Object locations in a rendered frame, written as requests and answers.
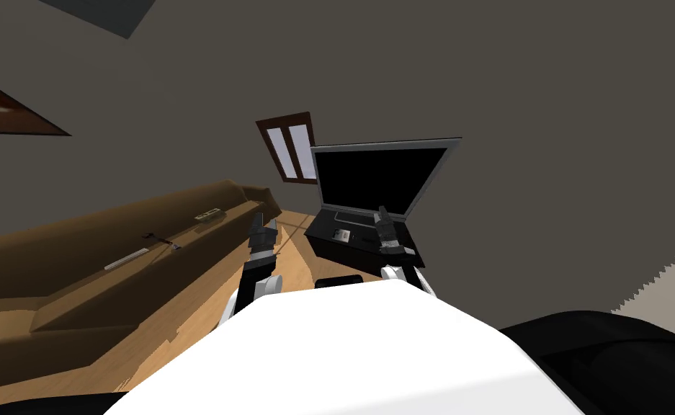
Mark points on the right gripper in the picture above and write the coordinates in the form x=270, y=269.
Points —
x=386, y=236

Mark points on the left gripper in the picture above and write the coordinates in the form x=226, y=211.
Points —
x=263, y=237

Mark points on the black low table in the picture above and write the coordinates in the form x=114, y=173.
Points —
x=325, y=248

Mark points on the brown framed window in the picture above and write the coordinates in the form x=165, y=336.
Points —
x=291, y=151

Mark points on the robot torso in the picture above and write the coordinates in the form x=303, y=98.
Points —
x=337, y=351

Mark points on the brown sofa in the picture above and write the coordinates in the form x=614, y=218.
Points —
x=72, y=253

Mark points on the black laptop with grey frame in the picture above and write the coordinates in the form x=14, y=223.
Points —
x=372, y=173

